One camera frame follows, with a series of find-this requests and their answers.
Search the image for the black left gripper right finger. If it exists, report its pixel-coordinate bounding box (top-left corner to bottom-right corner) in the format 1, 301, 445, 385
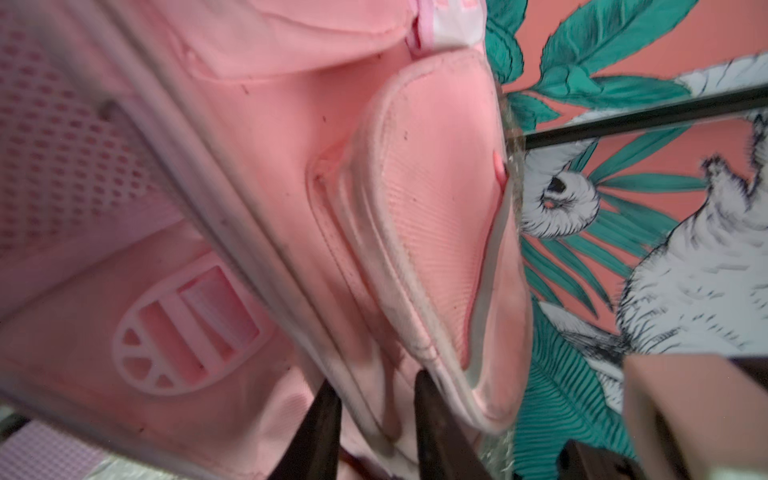
414, 370, 491, 480

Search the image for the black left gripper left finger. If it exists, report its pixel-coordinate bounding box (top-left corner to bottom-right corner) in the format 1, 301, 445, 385
268, 381, 342, 480

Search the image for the pink student backpack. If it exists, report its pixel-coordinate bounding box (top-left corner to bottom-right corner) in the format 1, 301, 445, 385
1, 1, 532, 479

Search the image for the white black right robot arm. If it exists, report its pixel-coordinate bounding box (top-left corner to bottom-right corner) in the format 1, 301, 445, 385
623, 354, 767, 479

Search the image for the black right corner frame post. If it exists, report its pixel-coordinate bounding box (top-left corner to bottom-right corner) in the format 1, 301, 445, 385
523, 85, 767, 150

